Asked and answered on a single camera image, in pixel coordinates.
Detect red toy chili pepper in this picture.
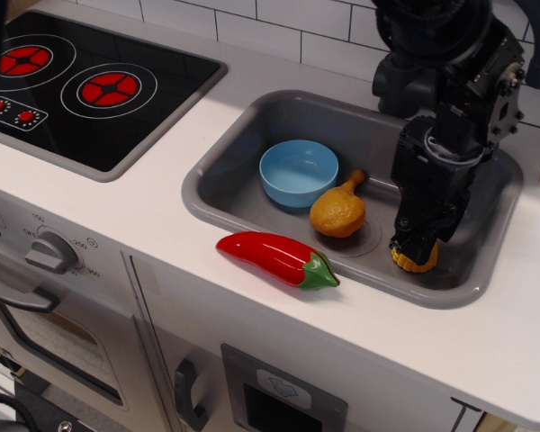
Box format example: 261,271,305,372
216,231,340,291

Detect black toy faucet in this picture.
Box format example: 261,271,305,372
373,1,540,123

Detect grey oven door handle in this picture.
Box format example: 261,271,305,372
0,263,59,313

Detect grey dishwasher panel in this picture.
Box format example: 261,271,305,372
220,344,347,432

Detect black toy stovetop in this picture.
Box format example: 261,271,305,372
0,12,228,183

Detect black cable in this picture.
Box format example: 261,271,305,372
0,390,37,432

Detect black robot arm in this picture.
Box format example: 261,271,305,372
375,1,524,266

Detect light blue plastic bowl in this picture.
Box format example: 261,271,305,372
258,139,339,209

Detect toy chicken drumstick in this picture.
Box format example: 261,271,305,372
310,169,365,239

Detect grey toy sink basin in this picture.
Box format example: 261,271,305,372
182,91,523,309

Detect toy oven door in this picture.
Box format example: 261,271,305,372
0,245,163,432

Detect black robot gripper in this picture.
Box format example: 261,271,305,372
389,116,475,266

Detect yellow toy corn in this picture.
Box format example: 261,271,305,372
391,243,439,274

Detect grey oven knob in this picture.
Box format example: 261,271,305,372
24,231,78,275

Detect grey cabinet door handle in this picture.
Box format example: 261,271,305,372
174,359,209,431

